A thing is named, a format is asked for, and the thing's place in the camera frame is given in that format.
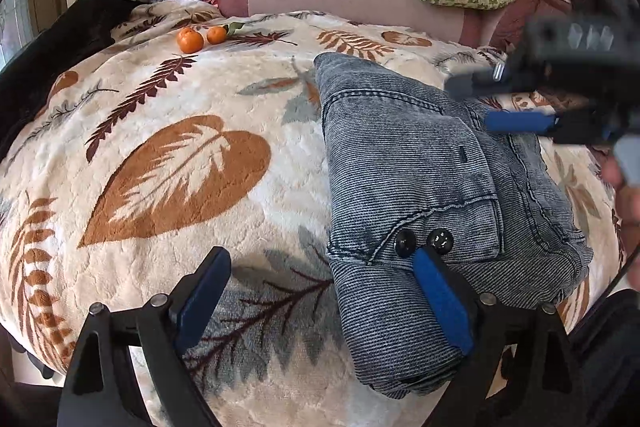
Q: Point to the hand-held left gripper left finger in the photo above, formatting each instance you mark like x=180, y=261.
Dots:
x=199, y=304

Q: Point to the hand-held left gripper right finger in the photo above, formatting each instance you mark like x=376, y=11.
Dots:
x=441, y=299

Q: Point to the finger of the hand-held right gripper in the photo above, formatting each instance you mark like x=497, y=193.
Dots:
x=520, y=122
x=475, y=84

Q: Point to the blue denim pants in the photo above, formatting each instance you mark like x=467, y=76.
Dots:
x=415, y=167

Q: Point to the person's right hand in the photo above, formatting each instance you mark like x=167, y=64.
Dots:
x=629, y=209

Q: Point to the cream leaf print blanket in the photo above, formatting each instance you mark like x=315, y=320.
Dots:
x=175, y=167

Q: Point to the person's dark clothing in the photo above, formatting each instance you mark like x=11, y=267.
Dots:
x=610, y=357

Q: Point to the green tangerine leaf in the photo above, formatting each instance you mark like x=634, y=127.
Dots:
x=235, y=27

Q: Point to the large orange tangerine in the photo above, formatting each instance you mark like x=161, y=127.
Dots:
x=186, y=31
x=190, y=42

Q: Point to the small orange tangerine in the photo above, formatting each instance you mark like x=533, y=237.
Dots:
x=216, y=35

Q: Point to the black jacket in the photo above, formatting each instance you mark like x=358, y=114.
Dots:
x=55, y=57

